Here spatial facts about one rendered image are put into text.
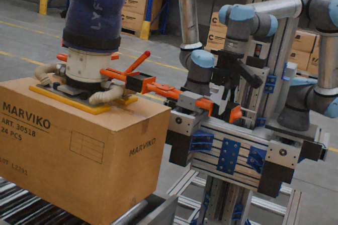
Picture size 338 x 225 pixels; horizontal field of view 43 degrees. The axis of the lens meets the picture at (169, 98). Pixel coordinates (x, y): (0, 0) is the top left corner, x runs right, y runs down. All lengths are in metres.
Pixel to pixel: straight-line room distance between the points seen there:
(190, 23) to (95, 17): 0.69
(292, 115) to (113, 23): 0.92
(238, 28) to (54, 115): 0.74
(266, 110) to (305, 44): 6.42
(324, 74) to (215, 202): 0.95
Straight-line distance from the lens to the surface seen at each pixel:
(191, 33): 2.19
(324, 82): 1.90
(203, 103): 1.48
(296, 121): 2.03
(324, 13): 1.76
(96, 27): 1.62
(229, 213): 2.41
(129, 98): 1.77
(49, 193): 1.78
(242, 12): 1.39
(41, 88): 1.76
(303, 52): 8.64
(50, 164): 1.73
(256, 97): 2.14
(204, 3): 10.37
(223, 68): 1.45
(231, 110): 1.43
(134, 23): 9.63
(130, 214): 2.03
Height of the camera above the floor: 1.66
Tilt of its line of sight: 17 degrees down
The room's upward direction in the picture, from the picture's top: 10 degrees clockwise
